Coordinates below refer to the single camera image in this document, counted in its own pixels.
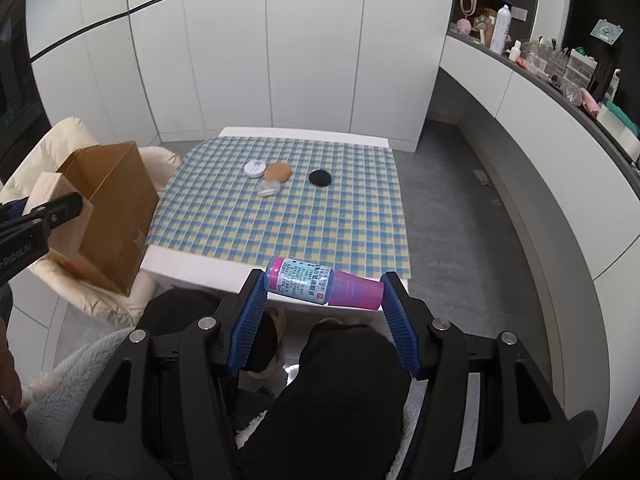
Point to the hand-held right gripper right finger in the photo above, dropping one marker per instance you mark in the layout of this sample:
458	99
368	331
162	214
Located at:
402	330

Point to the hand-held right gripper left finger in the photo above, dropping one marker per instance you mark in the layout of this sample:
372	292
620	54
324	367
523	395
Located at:
247	330

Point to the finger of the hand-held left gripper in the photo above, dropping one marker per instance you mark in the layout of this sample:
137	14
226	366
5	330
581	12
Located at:
60	210

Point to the brown cardboard box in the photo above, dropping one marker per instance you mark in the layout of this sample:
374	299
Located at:
120	210

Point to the purple pink labelled bottle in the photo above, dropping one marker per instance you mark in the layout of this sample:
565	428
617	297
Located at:
320	282

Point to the clear contact lens case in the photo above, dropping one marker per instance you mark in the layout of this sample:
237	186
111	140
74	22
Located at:
268	188

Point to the black round powder puff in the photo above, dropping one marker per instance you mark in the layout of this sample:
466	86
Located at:
320	178

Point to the white table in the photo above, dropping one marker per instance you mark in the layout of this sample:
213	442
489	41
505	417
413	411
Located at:
200	272

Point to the cream padded armchair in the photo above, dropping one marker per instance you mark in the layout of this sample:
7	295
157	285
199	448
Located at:
65	135

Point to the person's legs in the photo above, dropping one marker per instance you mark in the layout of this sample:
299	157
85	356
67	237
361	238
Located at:
340	385

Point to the black glass panel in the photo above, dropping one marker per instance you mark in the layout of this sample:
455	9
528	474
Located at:
20	100

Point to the blue yellow checked tablecloth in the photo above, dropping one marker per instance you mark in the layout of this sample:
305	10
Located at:
310	220

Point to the grey fleece garment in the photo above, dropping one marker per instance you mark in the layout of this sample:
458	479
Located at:
65	395

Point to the tan round powder puff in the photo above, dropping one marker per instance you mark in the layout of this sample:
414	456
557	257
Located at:
278	172

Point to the white round compact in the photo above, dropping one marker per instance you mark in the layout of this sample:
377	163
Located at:
255	169

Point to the small grey floor fitting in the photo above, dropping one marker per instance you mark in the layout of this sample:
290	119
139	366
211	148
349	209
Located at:
482	177

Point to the white tall cabinets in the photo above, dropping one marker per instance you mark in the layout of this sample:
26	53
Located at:
300	50

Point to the clear round container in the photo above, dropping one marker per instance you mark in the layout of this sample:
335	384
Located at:
572	91

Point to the white teal box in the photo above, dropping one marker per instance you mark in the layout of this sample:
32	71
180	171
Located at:
617	122

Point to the small white bottle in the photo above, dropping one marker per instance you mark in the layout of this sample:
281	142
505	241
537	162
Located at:
515	51

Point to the clear acrylic organiser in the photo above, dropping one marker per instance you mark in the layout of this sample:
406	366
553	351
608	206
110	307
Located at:
542	57

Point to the pink plush toy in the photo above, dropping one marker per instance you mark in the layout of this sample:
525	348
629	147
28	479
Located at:
463	26

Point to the white spray bottle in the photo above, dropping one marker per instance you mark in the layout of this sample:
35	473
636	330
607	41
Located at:
500	30

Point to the paw shaped ornament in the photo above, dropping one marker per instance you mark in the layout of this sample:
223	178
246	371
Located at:
482	23

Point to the clear drawer organiser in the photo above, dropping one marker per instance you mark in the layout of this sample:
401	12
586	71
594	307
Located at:
582	67

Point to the grey wall switch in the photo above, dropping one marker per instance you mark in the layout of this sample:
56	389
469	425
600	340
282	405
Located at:
520	13

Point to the metal bracket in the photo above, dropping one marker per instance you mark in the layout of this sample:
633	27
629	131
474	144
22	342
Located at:
607	30

